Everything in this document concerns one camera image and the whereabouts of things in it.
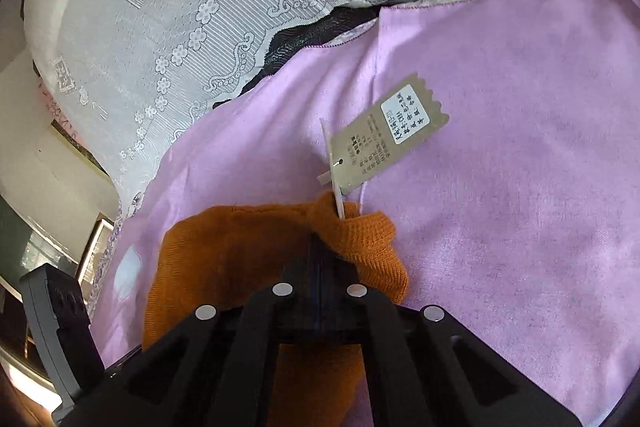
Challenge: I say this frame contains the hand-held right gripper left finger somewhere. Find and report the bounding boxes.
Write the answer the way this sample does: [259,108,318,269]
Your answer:
[50,233,320,427]

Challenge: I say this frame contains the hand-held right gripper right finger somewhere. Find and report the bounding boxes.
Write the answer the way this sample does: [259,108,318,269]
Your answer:
[319,237,584,427]

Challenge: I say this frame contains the orange knit garment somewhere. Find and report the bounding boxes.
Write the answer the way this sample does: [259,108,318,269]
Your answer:
[142,192,411,427]

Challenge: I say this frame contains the white paper hang tag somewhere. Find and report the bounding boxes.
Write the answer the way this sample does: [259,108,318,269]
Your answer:
[317,118,347,219]

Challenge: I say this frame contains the beige paper hang tag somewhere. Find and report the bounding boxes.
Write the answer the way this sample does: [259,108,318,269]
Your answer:
[329,73,449,196]

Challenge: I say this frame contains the pink bed sheet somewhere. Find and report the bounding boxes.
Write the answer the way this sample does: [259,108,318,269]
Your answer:
[89,0,640,427]

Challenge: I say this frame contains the black patterned cloth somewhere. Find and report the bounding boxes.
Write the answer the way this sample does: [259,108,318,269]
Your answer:
[214,4,382,108]

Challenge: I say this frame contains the white lace cover cloth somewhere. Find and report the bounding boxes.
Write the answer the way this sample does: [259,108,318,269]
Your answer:
[24,0,507,208]

